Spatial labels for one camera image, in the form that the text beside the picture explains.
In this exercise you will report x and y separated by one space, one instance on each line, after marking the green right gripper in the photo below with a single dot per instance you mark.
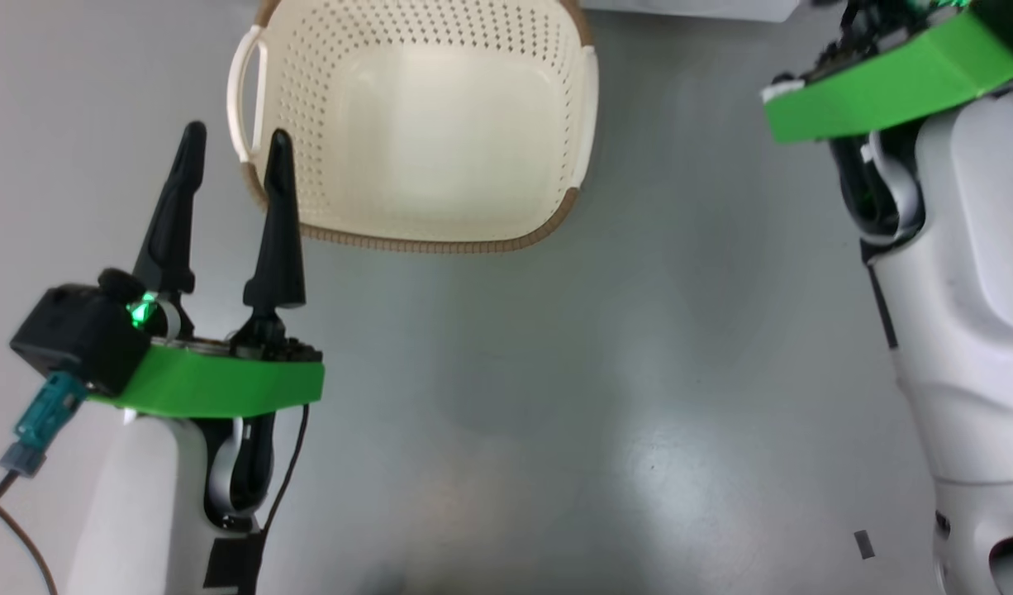
886 83

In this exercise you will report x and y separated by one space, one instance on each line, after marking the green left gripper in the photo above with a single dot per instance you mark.
217 380

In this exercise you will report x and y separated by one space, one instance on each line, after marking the white front-load washing machine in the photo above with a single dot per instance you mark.
688 8

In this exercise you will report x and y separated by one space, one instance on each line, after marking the cream perforated laundry basket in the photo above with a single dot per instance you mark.
440 140

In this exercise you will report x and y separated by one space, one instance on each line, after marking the small grey floor scrap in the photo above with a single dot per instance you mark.
864 545

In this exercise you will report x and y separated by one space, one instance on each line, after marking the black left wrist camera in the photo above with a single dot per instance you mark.
77 335

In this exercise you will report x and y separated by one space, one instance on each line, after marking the teal left camera connector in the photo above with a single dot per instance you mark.
45 417

